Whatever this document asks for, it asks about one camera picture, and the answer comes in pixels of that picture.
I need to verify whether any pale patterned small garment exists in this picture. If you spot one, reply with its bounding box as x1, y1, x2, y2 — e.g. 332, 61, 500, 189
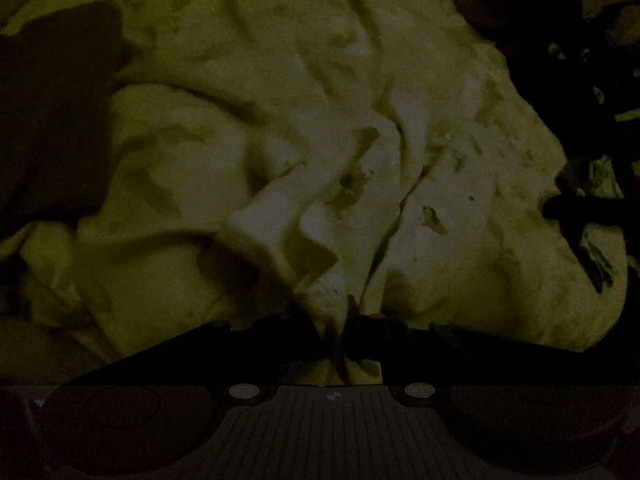
2, 0, 627, 360

